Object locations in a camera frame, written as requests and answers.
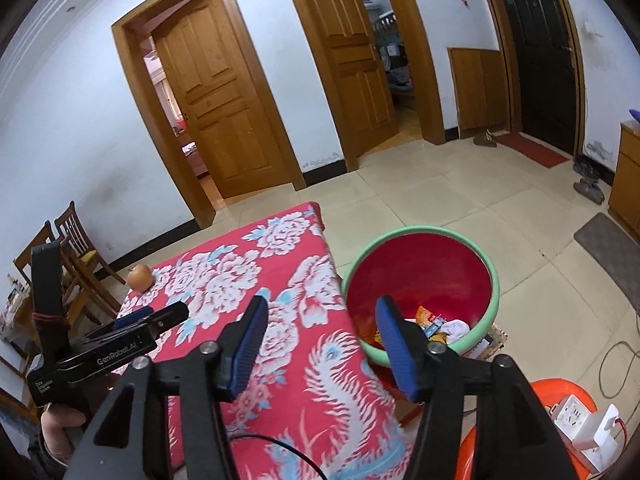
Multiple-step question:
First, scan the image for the red doormat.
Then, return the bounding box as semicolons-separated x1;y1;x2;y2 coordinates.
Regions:
495;132;571;169

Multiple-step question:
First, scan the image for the wooden wall panel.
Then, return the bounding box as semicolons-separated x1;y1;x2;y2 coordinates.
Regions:
447;46;512;140

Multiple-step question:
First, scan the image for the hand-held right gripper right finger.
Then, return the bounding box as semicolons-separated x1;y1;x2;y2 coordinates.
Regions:
375;295;576;480

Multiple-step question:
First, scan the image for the grey floor mat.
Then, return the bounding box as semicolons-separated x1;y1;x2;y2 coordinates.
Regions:
573;212;640;313

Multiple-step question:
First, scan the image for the person's left hand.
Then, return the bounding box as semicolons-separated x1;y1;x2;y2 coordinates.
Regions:
39;406;90;468

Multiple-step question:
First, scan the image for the apple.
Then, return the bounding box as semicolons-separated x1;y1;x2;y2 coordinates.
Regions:
126;263;152;291

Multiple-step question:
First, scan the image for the orange plastic stool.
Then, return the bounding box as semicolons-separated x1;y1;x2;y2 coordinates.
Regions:
452;379;601;480

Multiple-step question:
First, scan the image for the white charger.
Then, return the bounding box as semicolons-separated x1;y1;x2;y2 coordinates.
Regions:
571;404;621;453

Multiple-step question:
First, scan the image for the dark floor cable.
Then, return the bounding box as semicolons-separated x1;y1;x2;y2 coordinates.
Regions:
599;340;640;402

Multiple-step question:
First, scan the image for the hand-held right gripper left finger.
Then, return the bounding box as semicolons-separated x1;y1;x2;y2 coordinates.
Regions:
65;295;271;480

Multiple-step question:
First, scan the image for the wooden chair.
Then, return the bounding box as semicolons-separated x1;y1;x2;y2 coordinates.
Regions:
54;201;126;286
14;220;121;331

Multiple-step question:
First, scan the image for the red bin with green rim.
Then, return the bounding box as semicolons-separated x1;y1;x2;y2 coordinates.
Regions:
341;226;501;423

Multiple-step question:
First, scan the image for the person's left forearm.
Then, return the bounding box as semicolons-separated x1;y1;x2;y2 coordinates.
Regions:
25;440;71;480

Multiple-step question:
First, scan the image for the red floral tablecloth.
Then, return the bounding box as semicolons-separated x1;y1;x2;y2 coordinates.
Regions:
107;201;426;480

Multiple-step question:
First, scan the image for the printed cardboard box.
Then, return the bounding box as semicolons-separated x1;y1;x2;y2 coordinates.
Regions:
462;324;507;361

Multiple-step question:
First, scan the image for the wooden door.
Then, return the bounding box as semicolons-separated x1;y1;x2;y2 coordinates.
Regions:
299;0;400;158
150;0;293;200

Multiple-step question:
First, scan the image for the white power strip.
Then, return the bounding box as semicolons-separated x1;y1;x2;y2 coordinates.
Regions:
547;394;621;473

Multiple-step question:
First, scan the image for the wooden cabinet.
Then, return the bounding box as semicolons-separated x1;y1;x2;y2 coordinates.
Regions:
607;121;640;241

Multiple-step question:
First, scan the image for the wooden door frame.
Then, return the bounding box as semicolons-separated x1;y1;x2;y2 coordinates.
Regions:
111;0;307;231
472;0;587;157
276;0;446;172

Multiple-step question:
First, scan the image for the black cable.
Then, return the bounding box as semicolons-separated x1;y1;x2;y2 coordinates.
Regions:
227;432;328;480

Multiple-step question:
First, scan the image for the orange snack packet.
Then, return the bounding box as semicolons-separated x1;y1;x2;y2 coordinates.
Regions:
414;305;447;333

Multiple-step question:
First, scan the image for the black door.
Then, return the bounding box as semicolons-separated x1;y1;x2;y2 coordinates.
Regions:
492;0;578;153

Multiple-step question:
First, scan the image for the grey shoe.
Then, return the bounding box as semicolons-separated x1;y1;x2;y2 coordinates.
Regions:
573;176;606;205

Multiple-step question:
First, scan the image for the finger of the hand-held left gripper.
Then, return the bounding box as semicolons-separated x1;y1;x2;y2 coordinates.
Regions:
147;302;190;336
112;306;155;332

